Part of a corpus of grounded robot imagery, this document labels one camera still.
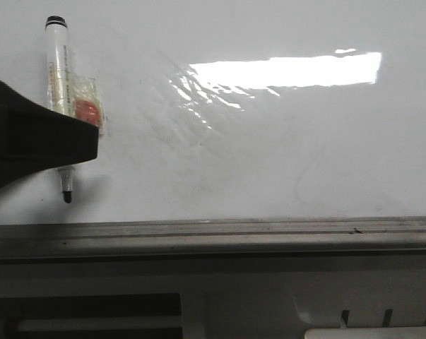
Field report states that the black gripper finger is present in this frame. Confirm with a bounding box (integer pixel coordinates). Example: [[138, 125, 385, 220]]
[[0, 81, 99, 189]]

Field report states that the white black whiteboard marker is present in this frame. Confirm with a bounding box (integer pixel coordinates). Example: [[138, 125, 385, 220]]
[[45, 16, 76, 204]]

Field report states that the red round magnet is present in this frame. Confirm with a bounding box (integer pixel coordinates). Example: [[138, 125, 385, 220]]
[[74, 99, 101, 127]]

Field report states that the white whiteboard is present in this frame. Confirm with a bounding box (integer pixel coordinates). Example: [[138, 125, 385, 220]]
[[0, 1, 426, 225]]

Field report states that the white plastic marker tray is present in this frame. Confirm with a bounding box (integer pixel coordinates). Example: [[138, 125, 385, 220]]
[[304, 326, 426, 338]]

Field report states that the grey aluminium whiteboard tray rail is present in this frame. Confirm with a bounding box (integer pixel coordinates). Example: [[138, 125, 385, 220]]
[[0, 216, 426, 261]]

